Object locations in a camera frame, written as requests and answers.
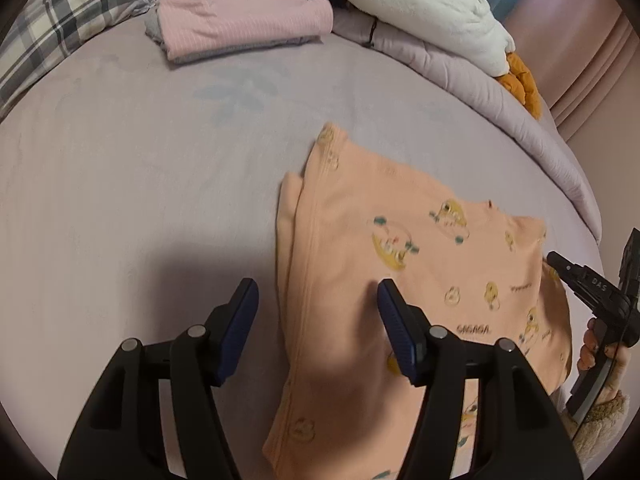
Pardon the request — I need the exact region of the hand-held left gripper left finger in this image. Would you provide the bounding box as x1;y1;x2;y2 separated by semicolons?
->
57;277;260;480

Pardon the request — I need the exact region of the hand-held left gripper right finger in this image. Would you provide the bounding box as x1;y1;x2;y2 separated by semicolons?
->
376;279;585;480

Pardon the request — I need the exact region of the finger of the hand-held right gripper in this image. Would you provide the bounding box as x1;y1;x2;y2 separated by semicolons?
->
546;252;582;288

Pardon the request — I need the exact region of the orange bear print pajama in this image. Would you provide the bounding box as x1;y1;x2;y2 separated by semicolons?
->
262;122;574;480

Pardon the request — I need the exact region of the person's right forearm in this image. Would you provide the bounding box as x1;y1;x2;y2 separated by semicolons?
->
569;389;632;467

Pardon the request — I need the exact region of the person's right hand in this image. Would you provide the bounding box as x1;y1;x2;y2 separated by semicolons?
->
576;317;633;404

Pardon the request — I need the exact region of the lilac quilt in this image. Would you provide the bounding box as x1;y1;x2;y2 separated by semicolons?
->
142;0;604;247

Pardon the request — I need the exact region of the white goose plush toy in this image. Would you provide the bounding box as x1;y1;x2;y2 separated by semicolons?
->
322;0;544;121

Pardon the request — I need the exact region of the pink folded garment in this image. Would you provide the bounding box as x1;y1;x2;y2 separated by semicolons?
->
156;0;335;65

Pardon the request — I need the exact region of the plaid pillow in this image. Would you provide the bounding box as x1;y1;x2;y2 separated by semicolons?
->
0;0;172;122

